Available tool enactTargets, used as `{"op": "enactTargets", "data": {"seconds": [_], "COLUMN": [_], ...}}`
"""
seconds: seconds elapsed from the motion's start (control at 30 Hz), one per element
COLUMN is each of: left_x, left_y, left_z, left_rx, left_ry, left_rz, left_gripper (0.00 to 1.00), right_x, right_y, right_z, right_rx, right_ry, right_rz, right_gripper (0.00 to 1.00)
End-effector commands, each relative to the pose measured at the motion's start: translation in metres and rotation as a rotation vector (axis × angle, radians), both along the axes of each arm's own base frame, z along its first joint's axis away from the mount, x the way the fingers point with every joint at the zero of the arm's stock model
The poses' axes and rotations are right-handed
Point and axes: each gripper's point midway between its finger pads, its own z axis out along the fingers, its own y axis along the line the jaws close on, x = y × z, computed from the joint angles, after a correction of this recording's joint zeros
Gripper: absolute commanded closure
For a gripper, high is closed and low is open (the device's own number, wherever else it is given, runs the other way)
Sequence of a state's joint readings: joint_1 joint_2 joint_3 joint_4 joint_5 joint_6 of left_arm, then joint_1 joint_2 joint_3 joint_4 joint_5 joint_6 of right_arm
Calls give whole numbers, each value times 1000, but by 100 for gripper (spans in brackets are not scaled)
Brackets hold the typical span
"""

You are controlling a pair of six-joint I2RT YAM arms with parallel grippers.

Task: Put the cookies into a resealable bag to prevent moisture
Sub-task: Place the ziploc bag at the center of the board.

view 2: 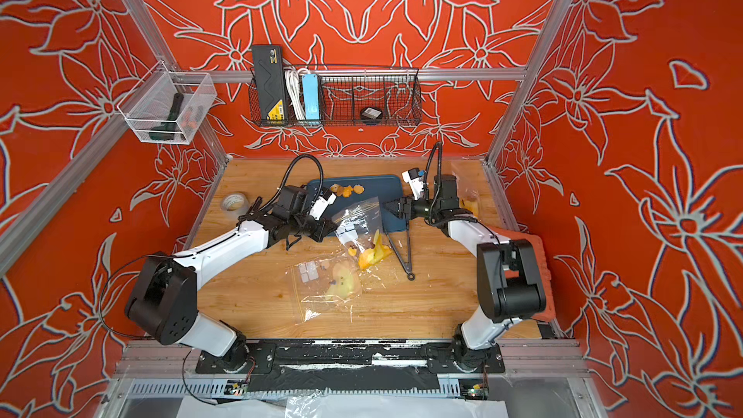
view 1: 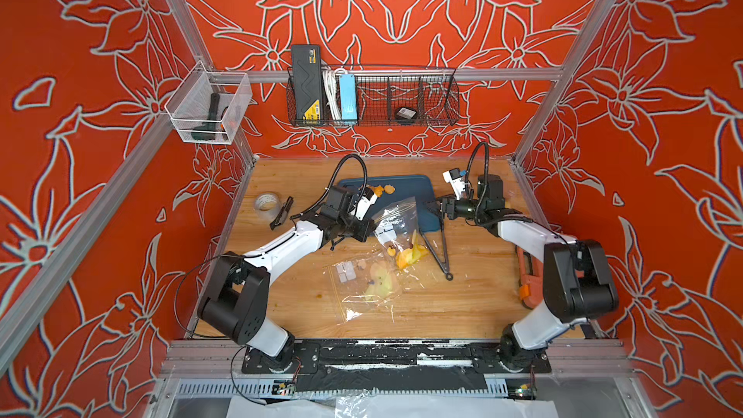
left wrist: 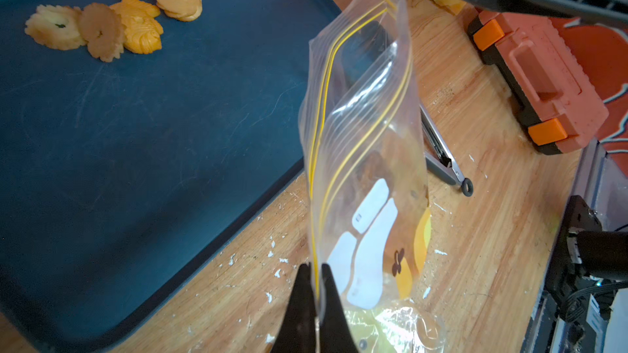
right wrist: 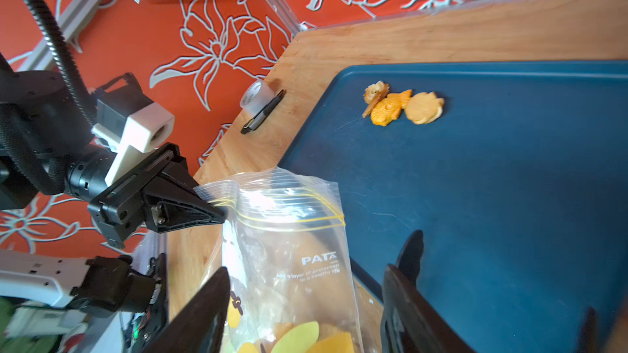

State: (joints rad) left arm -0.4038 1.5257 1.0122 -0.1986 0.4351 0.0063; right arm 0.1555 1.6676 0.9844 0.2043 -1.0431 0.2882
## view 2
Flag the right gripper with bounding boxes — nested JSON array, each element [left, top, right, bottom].
[[383, 194, 443, 223]]

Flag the clear resealable bag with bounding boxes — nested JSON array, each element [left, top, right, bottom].
[[452, 164, 481, 218], [332, 197, 393, 270]]

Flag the black metal tongs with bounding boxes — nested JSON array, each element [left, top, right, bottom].
[[386, 230, 415, 282]]

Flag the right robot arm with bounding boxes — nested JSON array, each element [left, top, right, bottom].
[[383, 141, 550, 372]]

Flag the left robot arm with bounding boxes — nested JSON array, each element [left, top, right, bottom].
[[125, 154, 337, 371]]

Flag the clear bag with yellow toys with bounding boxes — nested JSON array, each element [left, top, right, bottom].
[[286, 252, 389, 324]]

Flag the blue plastic tray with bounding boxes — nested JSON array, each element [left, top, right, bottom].
[[323, 175, 406, 233]]

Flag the clear tape roll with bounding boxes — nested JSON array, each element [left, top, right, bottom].
[[220, 193, 250, 217]]

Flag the light blue box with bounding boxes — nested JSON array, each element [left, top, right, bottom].
[[301, 74, 321, 124]]

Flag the black box with yellow label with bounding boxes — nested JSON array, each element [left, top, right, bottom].
[[252, 45, 288, 126]]

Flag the orange tool case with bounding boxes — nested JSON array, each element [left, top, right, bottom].
[[495, 228, 556, 323]]

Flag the clear acrylic bin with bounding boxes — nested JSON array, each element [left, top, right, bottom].
[[116, 61, 217, 145]]

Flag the black wire basket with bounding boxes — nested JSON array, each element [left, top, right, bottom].
[[248, 66, 423, 128]]

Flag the white cable bundle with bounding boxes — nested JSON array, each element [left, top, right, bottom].
[[284, 68, 308, 123]]

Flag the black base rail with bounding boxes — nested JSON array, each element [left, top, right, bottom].
[[195, 340, 505, 400]]

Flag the dark green screwdriver handle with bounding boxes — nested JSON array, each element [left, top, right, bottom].
[[149, 92, 184, 141]]

